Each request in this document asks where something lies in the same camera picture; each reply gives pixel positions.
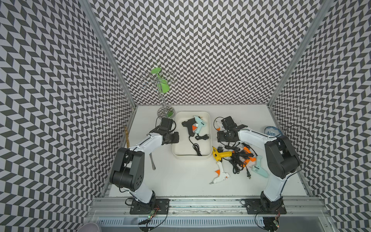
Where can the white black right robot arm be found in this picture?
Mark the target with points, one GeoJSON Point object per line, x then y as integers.
{"type": "Point", "coordinates": [281, 157]}

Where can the metal file tool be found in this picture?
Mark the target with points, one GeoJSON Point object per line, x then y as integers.
{"type": "Point", "coordinates": [152, 161]}

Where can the silver stand green leaves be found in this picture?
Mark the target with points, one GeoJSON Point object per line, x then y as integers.
{"type": "Point", "coordinates": [162, 81]}

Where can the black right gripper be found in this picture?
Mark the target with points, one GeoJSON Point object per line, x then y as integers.
{"type": "Point", "coordinates": [220, 138]}

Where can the mint green glue gun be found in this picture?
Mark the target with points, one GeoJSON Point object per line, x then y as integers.
{"type": "Point", "coordinates": [199, 125]}

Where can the aluminium front rail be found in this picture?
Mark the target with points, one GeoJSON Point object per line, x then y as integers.
{"type": "Point", "coordinates": [296, 206]}

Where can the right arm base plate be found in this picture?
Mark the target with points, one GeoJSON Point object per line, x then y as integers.
{"type": "Point", "coordinates": [264, 206]}

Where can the mint glue gun front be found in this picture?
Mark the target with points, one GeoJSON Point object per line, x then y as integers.
{"type": "Point", "coordinates": [257, 168]}

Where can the white glue gun orange trigger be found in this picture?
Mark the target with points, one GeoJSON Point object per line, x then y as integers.
{"type": "Point", "coordinates": [219, 128]}

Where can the blue white ceramic bowl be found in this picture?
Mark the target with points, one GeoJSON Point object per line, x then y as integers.
{"type": "Point", "coordinates": [272, 131]}

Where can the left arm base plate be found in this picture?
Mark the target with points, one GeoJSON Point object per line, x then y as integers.
{"type": "Point", "coordinates": [160, 206]}

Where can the black glue gun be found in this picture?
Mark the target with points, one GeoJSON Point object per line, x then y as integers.
{"type": "Point", "coordinates": [189, 125]}

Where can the wooden stick at wall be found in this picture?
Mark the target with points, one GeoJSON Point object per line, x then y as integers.
{"type": "Point", "coordinates": [127, 138]}

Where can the yellow glue gun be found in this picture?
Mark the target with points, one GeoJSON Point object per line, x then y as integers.
{"type": "Point", "coordinates": [218, 156]}

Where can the white plastic storage box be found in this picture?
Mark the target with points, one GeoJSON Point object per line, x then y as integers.
{"type": "Point", "coordinates": [183, 149]}

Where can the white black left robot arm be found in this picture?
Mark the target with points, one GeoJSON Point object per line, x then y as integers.
{"type": "Point", "coordinates": [129, 165]}

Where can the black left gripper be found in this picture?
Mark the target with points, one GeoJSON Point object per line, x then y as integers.
{"type": "Point", "coordinates": [176, 138]}

